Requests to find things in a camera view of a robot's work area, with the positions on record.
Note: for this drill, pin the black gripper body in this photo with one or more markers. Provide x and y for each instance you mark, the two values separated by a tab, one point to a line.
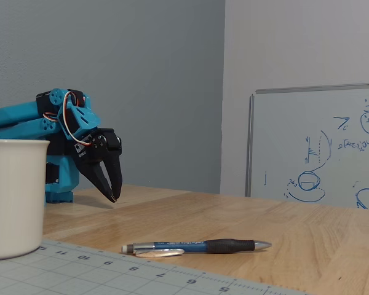
90	160

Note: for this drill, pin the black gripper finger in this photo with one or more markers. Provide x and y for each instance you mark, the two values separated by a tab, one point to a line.
115	166
98	178

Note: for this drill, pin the blue mechanical pencil black grip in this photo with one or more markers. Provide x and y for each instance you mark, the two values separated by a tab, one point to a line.
227	246

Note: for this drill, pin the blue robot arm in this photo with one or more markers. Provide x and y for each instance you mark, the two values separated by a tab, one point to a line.
17	114

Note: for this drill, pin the white ceramic mug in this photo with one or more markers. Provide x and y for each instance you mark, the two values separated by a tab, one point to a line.
15	196

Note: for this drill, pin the grey cutting mat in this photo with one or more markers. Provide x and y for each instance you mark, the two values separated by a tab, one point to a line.
64	273

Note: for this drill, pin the whiteboard with blue drawings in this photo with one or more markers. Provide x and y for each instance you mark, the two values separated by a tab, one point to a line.
341	172

